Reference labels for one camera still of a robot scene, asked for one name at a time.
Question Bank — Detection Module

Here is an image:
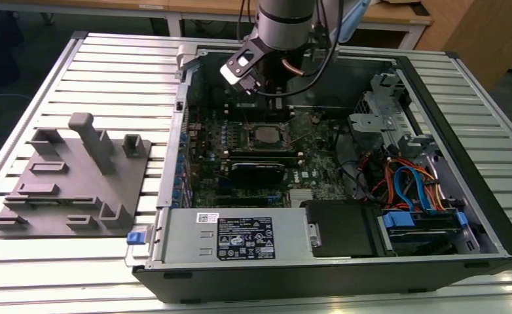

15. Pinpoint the metal locking lever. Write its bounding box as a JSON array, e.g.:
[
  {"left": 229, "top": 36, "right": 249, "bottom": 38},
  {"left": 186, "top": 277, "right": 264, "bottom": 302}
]
[{"left": 287, "top": 128, "right": 317, "bottom": 147}]

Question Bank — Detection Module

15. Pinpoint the copper cable sleeve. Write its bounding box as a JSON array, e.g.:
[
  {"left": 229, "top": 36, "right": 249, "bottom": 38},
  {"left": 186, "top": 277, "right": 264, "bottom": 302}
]
[{"left": 281, "top": 57, "right": 304, "bottom": 77}]

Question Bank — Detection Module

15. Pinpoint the blue floor cable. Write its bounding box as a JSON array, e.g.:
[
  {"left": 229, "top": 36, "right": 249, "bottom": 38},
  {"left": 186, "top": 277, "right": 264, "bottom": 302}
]
[{"left": 0, "top": 93, "right": 37, "bottom": 105}]

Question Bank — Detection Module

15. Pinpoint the wooden cabinet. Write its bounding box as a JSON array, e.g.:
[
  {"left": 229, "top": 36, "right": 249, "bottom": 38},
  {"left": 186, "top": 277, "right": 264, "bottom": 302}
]
[{"left": 412, "top": 0, "right": 512, "bottom": 89}]

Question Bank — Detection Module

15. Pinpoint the silver power supply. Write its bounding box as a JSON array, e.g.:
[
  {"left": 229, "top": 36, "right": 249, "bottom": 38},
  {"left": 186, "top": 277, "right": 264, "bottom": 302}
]
[{"left": 149, "top": 207, "right": 317, "bottom": 264}]

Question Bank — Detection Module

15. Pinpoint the metal socket cover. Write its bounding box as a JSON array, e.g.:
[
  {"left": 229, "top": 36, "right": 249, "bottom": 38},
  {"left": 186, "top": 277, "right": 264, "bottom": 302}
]
[{"left": 281, "top": 113, "right": 317, "bottom": 145}]

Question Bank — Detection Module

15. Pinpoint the hard disk in blue carrier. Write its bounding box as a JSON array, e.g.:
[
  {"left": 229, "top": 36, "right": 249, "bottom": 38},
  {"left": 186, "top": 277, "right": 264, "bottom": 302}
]
[{"left": 380, "top": 209, "right": 470, "bottom": 256}]

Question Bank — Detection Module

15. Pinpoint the black plastic shroud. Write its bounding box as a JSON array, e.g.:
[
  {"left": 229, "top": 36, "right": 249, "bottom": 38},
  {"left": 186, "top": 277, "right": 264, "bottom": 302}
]
[{"left": 301, "top": 200, "right": 388, "bottom": 258}]

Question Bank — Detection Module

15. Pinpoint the green motherboard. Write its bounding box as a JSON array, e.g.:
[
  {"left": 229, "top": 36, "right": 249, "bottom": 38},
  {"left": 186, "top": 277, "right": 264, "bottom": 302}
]
[{"left": 186, "top": 109, "right": 363, "bottom": 209}]

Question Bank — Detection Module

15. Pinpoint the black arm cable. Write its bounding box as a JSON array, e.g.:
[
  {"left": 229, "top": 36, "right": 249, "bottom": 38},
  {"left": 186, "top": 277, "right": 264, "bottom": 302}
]
[{"left": 237, "top": 0, "right": 345, "bottom": 97}]

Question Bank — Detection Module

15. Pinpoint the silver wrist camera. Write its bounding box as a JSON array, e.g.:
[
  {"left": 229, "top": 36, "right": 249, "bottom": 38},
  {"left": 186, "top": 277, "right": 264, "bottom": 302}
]
[{"left": 218, "top": 35, "right": 269, "bottom": 96}]

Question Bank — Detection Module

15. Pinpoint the blue wire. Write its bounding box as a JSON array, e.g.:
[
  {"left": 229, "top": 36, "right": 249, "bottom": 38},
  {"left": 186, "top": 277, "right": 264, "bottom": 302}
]
[{"left": 393, "top": 166, "right": 436, "bottom": 215}]

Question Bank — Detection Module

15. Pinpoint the silver CPU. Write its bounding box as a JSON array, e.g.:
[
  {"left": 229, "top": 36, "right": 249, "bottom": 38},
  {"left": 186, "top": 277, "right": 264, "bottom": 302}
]
[{"left": 254, "top": 125, "right": 284, "bottom": 144}]

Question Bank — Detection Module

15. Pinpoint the pale blue teach pendant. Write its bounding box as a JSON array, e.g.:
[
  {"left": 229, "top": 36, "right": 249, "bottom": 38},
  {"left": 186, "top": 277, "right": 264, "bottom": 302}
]
[{"left": 337, "top": 0, "right": 373, "bottom": 43}]

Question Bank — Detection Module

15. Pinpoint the orange wire bundle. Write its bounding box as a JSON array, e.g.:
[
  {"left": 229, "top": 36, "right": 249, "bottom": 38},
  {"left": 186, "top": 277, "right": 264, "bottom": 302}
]
[{"left": 369, "top": 156, "right": 452, "bottom": 213}]

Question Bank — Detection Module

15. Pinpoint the black RAM stick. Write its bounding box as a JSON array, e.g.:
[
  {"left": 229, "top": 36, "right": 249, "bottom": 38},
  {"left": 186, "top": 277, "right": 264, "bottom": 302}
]
[
  {"left": 230, "top": 148, "right": 304, "bottom": 157},
  {"left": 229, "top": 153, "right": 304, "bottom": 163}
]

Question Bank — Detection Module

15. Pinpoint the black PC case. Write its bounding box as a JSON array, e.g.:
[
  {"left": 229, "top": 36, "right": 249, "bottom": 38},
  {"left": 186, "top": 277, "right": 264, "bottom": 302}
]
[{"left": 131, "top": 44, "right": 512, "bottom": 304}]

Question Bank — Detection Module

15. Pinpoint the grey parts rack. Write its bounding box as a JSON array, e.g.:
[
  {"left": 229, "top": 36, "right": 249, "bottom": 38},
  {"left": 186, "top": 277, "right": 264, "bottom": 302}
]
[{"left": 0, "top": 112, "right": 153, "bottom": 237}]

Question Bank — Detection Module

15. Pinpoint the black wire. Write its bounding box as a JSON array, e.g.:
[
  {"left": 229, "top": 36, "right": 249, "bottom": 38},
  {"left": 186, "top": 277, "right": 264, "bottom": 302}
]
[{"left": 333, "top": 122, "right": 373, "bottom": 201}]

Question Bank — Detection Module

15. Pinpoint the CPU socket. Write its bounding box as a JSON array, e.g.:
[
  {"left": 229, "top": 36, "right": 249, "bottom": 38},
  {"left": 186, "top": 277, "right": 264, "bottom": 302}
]
[{"left": 246, "top": 122, "right": 297, "bottom": 152}]

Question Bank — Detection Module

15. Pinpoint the metal drive cage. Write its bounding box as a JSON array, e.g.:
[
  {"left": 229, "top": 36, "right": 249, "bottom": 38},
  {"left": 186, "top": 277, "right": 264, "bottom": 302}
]
[{"left": 347, "top": 73, "right": 440, "bottom": 158}]

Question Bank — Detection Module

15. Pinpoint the black graphics card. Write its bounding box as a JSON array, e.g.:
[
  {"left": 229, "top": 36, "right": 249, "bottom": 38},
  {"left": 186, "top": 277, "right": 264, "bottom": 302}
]
[{"left": 229, "top": 160, "right": 289, "bottom": 184}]

